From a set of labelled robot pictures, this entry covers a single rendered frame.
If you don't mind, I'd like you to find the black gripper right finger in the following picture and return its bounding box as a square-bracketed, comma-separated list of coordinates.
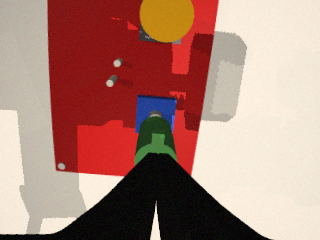
[156, 153, 271, 240]

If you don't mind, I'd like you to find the red circuit board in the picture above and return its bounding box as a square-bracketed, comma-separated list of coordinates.
[47, 0, 220, 177]

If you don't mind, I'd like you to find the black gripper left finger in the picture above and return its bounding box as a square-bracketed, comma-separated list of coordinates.
[0, 152, 159, 240]

